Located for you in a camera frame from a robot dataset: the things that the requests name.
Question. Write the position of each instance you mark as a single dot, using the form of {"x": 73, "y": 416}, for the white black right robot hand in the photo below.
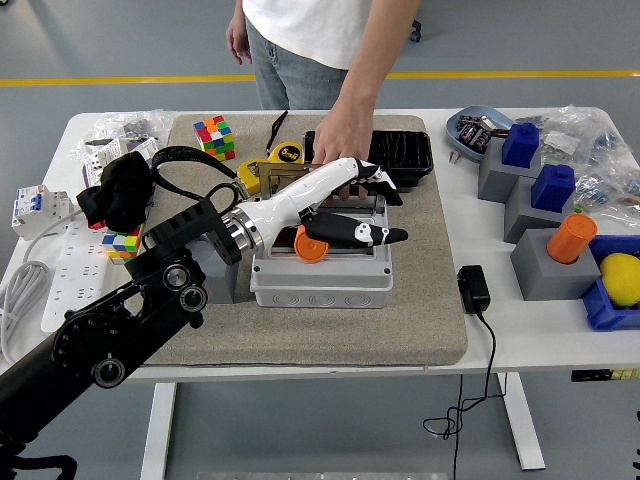
{"x": 638, "y": 457}

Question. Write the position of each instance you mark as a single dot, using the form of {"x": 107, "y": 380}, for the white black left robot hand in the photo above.
{"x": 300, "y": 192}

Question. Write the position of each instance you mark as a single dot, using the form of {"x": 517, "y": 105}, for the person's left hand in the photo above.
{"x": 345, "y": 140}

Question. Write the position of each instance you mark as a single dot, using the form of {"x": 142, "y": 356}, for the person's right hand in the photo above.
{"x": 238, "y": 40}

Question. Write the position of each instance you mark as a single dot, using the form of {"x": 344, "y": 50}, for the orange cylinder battery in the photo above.
{"x": 570, "y": 240}
{"x": 312, "y": 250}

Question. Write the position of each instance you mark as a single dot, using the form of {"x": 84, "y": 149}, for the grey plastic junction box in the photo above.
{"x": 320, "y": 287}

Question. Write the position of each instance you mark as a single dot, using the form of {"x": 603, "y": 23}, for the person's left forearm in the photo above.
{"x": 380, "y": 65}

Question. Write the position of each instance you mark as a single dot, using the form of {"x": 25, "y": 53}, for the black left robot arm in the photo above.
{"x": 100, "y": 340}

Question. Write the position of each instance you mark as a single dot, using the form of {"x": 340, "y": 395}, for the white socket box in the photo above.
{"x": 140, "y": 147}

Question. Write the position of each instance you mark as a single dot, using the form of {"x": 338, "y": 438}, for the yellow tape measure 5m print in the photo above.
{"x": 287, "y": 151}

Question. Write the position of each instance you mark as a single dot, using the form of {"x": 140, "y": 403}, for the yellow tape measure black label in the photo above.
{"x": 247, "y": 172}

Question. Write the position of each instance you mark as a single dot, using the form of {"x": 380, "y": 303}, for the black plastic tray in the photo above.
{"x": 405, "y": 150}

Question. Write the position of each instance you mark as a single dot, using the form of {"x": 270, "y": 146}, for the person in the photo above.
{"x": 300, "y": 25}

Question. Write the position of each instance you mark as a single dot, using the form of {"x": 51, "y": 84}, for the black table control panel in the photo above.
{"x": 590, "y": 376}

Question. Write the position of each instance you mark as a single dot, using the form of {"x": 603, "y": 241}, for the large colourful puzzle cube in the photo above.
{"x": 215, "y": 140}

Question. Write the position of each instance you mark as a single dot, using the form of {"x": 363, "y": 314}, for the light blue dish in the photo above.
{"x": 454, "y": 131}

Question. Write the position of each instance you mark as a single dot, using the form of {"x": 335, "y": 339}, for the small metal screws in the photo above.
{"x": 454, "y": 158}

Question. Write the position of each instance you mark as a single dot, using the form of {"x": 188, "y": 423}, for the white table leg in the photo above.
{"x": 157, "y": 435}
{"x": 522, "y": 425}

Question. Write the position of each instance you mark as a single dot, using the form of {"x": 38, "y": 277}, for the grey block with round hole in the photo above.
{"x": 222, "y": 287}

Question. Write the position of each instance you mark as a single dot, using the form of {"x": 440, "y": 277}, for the purple black packet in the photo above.
{"x": 475, "y": 137}
{"x": 468, "y": 122}

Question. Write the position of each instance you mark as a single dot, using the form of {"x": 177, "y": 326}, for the clear bag with dark parts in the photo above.
{"x": 125, "y": 125}

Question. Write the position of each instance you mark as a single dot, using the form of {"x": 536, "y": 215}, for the grey-brown table mat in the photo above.
{"x": 300, "y": 335}

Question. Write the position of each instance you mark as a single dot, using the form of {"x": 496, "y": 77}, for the silver brown small item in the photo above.
{"x": 492, "y": 126}

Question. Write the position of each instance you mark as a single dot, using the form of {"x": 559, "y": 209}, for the blue storage bin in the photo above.
{"x": 605, "y": 312}

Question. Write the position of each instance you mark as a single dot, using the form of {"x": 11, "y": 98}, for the grey block holder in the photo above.
{"x": 520, "y": 215}
{"x": 492, "y": 175}
{"x": 545, "y": 280}

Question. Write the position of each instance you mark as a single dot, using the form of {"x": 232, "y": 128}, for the blue plastic block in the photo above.
{"x": 520, "y": 147}
{"x": 552, "y": 190}

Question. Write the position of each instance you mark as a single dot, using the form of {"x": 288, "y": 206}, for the yellow fruit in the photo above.
{"x": 622, "y": 280}

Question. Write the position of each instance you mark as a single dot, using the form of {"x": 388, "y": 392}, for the black cloth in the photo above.
{"x": 120, "y": 190}

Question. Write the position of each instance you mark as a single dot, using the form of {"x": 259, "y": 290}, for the small colourful puzzle cube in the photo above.
{"x": 121, "y": 245}

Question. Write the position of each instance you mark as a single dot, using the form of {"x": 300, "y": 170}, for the black power adapter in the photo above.
{"x": 474, "y": 290}

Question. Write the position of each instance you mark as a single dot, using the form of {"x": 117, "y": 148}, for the clear bag of parts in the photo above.
{"x": 605, "y": 190}
{"x": 575, "y": 130}

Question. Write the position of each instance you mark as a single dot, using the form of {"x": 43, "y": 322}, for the white power strip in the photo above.
{"x": 75, "y": 280}

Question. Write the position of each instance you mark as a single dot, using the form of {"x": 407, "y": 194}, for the white blue circuit breaker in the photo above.
{"x": 35, "y": 210}

